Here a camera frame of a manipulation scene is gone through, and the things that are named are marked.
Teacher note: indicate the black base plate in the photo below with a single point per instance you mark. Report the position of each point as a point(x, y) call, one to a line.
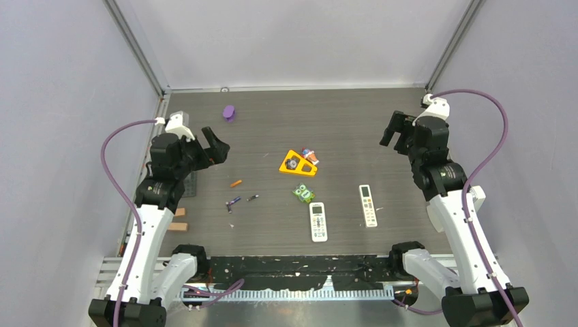
point(300, 273)

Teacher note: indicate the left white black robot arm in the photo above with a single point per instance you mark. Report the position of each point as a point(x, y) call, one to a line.
point(138, 297)

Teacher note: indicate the wooden block lower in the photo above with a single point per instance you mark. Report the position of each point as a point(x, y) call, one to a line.
point(178, 227)

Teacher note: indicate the yellow triangular toy block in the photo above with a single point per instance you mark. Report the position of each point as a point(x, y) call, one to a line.
point(294, 164)

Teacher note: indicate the purple plastic cap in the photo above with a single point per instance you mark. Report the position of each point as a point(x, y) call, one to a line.
point(229, 113)

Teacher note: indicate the green monster toy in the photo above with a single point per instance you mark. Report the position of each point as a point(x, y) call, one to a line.
point(303, 193)

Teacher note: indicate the wooden block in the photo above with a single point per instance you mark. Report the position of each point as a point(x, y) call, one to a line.
point(178, 227)
point(180, 212)

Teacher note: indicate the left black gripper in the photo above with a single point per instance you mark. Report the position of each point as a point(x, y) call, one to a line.
point(215, 154)

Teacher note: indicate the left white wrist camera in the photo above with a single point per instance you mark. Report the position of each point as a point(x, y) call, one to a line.
point(177, 124)

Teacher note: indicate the wooden block upper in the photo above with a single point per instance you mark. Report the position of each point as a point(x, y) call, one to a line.
point(180, 212)

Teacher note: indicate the white remote control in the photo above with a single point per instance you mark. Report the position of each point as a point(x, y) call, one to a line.
point(369, 213)
point(317, 220)

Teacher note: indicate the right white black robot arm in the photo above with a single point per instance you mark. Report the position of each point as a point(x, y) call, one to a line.
point(478, 293)

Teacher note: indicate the small red blue figurine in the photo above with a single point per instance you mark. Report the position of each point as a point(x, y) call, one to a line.
point(310, 156)

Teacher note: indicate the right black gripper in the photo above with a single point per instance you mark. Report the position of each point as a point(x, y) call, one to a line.
point(401, 123)

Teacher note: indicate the grey lego baseplate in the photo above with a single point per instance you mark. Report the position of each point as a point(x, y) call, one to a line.
point(190, 185)

